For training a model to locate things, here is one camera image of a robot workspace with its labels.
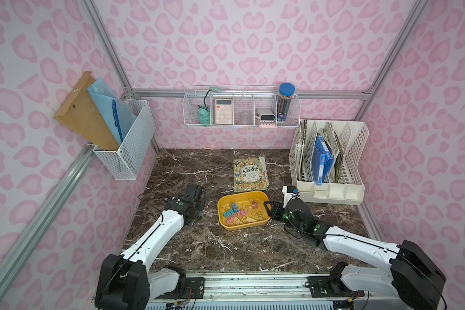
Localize yellow plastic storage tray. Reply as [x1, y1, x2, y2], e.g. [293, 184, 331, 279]
[217, 191, 271, 231]

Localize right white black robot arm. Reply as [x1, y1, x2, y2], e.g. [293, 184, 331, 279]
[263, 186, 447, 309]

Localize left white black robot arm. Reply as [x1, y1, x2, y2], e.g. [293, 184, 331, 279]
[94, 184, 205, 309]

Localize blue file folder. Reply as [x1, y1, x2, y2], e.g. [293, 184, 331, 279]
[311, 134, 333, 185]

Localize illustrated children's history book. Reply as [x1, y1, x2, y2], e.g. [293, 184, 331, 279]
[233, 156, 269, 192]

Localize white plastic file organizer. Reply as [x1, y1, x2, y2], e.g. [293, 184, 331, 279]
[289, 120, 369, 205]

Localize green mini desk fan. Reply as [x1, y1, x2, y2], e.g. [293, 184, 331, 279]
[198, 87, 222, 125]

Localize papers in file organizer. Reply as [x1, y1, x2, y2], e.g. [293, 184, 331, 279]
[290, 120, 344, 183]

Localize white desk calculator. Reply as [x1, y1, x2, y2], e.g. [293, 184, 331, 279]
[214, 98, 234, 125]

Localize clear glass cup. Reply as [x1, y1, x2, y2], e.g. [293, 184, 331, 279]
[240, 112, 254, 126]

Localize blue pen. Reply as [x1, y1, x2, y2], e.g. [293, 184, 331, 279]
[112, 99, 123, 143]

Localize light blue document folder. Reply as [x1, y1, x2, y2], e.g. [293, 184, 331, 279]
[87, 78, 137, 145]

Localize blue lid pencil tube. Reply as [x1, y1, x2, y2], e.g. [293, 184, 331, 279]
[277, 83, 296, 123]

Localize brown kraft envelope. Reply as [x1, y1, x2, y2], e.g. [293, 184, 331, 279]
[54, 71, 119, 151]

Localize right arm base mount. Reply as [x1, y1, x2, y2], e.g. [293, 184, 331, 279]
[305, 262, 365, 299]

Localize white mesh wall basket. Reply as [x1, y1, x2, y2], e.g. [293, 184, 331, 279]
[93, 99, 156, 180]

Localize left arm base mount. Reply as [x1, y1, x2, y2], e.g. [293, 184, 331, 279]
[148, 265, 205, 300]

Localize white wire wall shelf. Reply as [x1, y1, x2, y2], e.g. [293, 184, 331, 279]
[183, 85, 300, 128]

